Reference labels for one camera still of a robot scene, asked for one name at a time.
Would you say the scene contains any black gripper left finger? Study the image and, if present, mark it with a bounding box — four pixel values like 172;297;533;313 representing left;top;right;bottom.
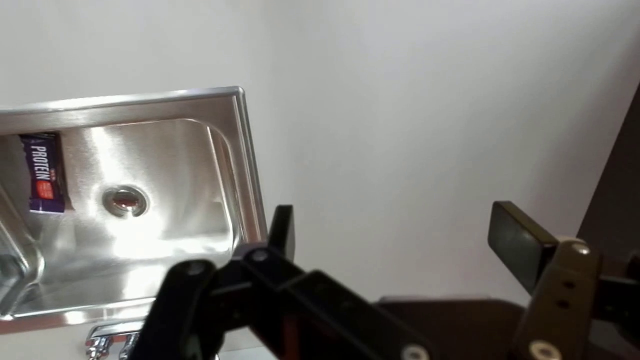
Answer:
128;204;435;360

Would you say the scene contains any stainless steel sink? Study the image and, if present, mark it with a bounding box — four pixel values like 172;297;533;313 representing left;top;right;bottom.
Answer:
0;84;270;336

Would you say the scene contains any chrome two-handle faucet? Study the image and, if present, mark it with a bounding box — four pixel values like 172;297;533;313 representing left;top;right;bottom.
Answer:
83;318;146;360

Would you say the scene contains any dark brown cabinet panel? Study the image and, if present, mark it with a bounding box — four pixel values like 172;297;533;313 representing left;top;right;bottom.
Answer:
573;84;640;265

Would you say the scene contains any round metal sink drain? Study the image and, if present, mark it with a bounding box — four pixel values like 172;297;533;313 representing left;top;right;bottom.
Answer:
99;185;149;221

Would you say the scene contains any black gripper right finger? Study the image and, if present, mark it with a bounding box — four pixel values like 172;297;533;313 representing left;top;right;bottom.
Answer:
486;200;640;360

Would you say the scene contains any purple protein candy bar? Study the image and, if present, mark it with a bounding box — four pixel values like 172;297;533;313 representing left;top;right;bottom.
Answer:
18;132;72;217

